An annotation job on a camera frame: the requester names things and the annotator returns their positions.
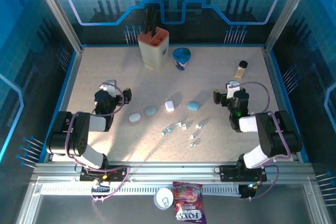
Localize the white oval earbud case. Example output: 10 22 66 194
128 112 142 123

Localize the blue oval earbud case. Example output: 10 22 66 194
187 100 201 111

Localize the pale mint earbud case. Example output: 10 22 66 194
144 105 158 116

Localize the spice bottle black cap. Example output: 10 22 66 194
234 60 249 80

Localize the beige knife block orange rim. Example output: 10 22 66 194
137 26 170 71

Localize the blue lidded plastic cup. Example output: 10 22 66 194
172 47 192 71

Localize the small black controller box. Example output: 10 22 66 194
239 183 260 200

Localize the white round can lid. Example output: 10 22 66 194
153 187 174 210

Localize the purple candy bag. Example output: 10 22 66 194
172 181 207 223

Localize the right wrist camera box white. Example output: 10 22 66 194
226 79 241 99

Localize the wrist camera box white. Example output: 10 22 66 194
99 79 118 98
226 79 241 99

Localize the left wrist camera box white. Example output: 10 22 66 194
99 79 118 98

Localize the aluminium side rail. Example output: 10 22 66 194
263 47 292 130
48 47 85 141

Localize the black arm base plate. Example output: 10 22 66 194
219 165 268 183
79 165 131 182

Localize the black handled knife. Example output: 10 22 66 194
148 6 154 37
152 11 158 37
143 7 149 36

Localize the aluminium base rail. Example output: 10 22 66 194
31 161 314 183

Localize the white slotted cable duct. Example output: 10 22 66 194
40 183 242 196

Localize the aluminium frame post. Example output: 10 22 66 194
28 0 85 54
263 0 312 54

